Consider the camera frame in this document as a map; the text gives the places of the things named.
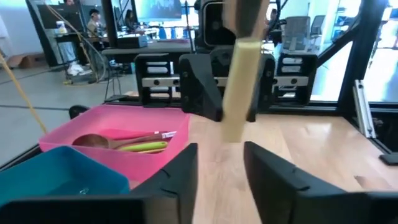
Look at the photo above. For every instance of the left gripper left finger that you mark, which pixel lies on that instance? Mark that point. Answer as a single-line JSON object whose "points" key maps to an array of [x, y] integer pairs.
{"points": [[177, 199]]}

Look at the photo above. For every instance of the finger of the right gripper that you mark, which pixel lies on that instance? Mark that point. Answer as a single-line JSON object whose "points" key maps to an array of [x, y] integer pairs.
{"points": [[265, 93], [199, 90]]}

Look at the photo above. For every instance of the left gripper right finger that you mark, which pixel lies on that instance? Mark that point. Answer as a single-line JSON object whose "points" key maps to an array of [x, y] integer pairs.
{"points": [[273, 193]]}

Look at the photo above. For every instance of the lime green silicone spoon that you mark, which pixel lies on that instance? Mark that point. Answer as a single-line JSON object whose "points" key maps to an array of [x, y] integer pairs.
{"points": [[146, 146]]}

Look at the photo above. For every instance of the wooden spoon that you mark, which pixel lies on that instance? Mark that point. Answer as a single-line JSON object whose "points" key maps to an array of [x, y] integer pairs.
{"points": [[93, 141]]}

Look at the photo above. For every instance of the grey desk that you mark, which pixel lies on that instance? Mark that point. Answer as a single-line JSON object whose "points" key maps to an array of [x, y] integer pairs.
{"points": [[161, 48]]}

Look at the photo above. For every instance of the pink plastic bin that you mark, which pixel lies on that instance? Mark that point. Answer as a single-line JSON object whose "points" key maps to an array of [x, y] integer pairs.
{"points": [[93, 118]]}

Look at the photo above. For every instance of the small black computer box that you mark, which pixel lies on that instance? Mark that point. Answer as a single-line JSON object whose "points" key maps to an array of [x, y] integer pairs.
{"points": [[132, 42]]}

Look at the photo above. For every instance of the grey office chair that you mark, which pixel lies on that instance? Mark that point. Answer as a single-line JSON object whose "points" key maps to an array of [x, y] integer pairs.
{"points": [[295, 32], [317, 26]]}

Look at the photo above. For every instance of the person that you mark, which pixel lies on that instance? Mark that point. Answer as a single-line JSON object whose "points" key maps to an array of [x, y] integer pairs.
{"points": [[130, 20], [93, 26]]}

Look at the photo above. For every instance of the computer monitor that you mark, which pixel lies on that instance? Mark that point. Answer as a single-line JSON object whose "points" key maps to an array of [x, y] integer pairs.
{"points": [[158, 9]]}

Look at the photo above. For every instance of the white tub container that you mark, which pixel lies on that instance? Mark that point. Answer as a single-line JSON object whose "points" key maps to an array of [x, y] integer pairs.
{"points": [[61, 27]]}

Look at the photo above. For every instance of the blue plastic bin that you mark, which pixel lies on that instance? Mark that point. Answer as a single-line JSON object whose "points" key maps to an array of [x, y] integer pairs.
{"points": [[62, 165]]}

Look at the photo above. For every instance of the brown cardboard box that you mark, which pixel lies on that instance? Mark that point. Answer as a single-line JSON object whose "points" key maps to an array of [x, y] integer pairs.
{"points": [[25, 60]]}

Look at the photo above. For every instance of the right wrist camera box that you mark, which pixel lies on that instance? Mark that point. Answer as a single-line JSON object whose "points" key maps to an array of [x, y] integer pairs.
{"points": [[214, 25]]}

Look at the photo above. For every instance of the silver aluminium bracket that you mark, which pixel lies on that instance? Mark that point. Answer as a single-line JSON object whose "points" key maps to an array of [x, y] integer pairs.
{"points": [[362, 109]]}

